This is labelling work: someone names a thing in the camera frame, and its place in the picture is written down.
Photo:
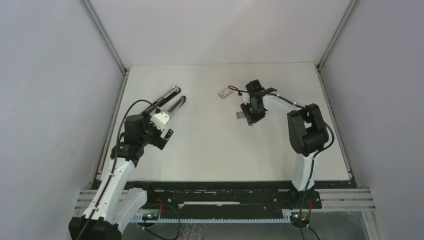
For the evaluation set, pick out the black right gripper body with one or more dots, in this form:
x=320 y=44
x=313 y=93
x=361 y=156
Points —
x=258 y=108

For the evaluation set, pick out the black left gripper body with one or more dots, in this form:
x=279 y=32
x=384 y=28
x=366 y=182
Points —
x=152 y=135

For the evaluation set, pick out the red staple box tray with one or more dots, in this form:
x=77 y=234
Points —
x=240 y=115

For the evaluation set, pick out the black stapler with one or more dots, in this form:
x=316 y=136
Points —
x=174 y=91

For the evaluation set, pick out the red white staple box sleeve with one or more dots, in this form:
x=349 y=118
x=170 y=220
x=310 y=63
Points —
x=225 y=92

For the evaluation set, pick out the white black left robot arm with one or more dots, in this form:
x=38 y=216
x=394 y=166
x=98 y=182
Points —
x=107 y=216

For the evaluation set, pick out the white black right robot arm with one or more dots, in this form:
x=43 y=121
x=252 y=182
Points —
x=308 y=133

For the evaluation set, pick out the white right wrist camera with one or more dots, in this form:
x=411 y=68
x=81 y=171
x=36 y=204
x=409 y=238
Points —
x=246 y=98

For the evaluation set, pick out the aluminium frame rail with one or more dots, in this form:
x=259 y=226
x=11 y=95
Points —
x=333 y=200

